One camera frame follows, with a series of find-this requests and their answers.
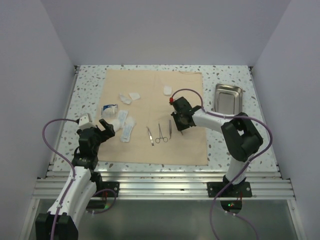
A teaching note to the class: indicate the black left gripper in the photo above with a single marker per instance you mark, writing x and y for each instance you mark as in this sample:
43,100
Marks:
107,127

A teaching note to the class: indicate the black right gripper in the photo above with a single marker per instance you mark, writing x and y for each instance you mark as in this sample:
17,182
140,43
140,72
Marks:
180,127

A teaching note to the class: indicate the curved steel tweezers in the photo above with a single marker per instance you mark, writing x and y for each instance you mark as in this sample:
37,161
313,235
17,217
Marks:
150,136

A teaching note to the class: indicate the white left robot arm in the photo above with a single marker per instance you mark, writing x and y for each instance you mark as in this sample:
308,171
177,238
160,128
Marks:
61,221

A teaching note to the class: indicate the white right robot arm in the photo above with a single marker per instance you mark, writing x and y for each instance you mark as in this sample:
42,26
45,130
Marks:
241,137

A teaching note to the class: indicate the white gauze pad front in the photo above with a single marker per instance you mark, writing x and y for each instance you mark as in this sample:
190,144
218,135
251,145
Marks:
117,124

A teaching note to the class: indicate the long white paper packet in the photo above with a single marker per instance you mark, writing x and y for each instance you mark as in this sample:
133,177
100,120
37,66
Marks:
126,133

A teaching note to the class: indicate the white printed paper packet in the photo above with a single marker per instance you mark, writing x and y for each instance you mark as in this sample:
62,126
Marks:
122,116

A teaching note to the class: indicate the beige cloth mat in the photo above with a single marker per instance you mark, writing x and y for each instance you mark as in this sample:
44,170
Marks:
152,108

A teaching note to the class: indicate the stainless steel tray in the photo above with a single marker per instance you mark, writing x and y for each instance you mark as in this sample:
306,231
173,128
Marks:
228,99

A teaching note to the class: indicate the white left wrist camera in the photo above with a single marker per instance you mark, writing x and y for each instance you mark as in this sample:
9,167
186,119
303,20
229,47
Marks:
85,121

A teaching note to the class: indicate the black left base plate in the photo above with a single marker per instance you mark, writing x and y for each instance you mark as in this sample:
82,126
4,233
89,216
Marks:
108,189

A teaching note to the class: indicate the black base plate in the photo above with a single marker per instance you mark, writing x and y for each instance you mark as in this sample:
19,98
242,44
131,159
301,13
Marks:
232,191
108,189

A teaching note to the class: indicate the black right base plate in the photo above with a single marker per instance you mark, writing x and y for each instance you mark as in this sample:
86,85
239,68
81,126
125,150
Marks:
232,191

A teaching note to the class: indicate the aluminium rail frame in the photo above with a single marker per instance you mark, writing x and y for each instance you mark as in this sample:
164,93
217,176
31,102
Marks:
139,181

